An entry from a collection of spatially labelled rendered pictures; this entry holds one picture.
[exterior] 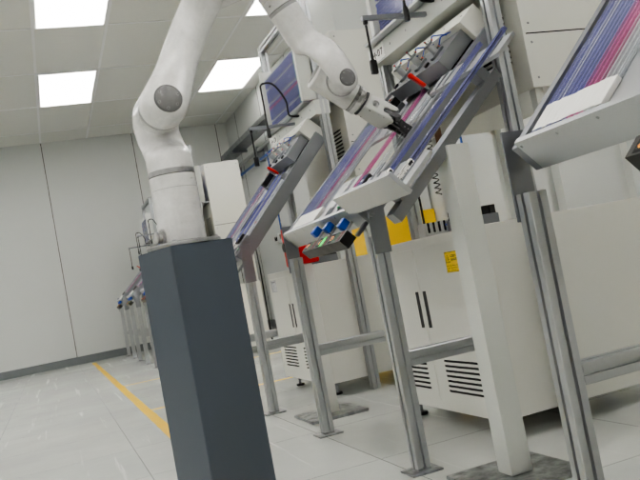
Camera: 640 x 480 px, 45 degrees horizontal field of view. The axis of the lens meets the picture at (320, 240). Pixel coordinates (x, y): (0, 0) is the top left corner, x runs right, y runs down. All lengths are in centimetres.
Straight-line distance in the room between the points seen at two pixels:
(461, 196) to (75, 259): 915
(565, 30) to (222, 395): 152
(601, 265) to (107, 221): 894
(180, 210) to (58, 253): 883
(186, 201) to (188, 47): 41
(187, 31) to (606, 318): 147
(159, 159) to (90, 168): 896
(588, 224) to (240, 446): 123
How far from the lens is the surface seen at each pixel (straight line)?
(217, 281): 194
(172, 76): 201
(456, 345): 214
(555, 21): 256
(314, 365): 276
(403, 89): 257
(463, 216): 188
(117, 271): 1078
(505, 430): 192
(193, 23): 211
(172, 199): 196
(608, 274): 249
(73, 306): 1073
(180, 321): 190
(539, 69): 248
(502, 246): 228
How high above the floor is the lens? 56
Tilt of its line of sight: 3 degrees up
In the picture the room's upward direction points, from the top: 11 degrees counter-clockwise
